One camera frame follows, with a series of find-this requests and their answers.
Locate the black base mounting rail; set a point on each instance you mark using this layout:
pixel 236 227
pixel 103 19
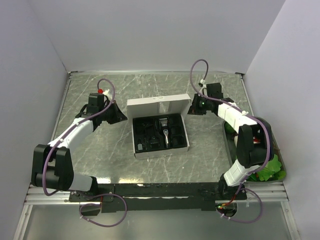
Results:
pixel 157 196

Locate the fake green lettuce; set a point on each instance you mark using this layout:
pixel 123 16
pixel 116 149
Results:
pixel 269 172

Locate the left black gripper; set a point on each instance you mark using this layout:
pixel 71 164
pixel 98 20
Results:
pixel 118 114

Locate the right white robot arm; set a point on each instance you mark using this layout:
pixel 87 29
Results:
pixel 228 110

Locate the black silver hair clipper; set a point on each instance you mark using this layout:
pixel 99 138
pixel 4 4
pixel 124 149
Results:
pixel 164 123

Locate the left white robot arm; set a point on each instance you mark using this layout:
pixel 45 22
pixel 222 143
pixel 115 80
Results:
pixel 52 166

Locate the white hair clipper kit box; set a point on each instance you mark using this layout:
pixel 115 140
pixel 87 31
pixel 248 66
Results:
pixel 147 137

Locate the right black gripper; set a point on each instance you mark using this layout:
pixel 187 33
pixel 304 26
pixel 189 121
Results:
pixel 194 109

